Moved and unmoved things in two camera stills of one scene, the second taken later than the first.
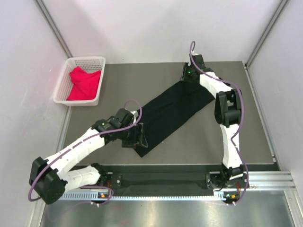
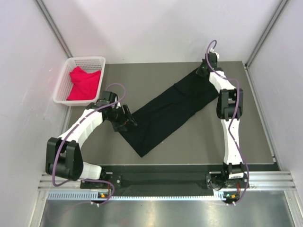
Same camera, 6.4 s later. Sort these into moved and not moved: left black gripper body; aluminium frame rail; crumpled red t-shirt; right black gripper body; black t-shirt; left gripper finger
Moved: right black gripper body; left black gripper body; left gripper finger
Not moved: black t-shirt; crumpled red t-shirt; aluminium frame rail
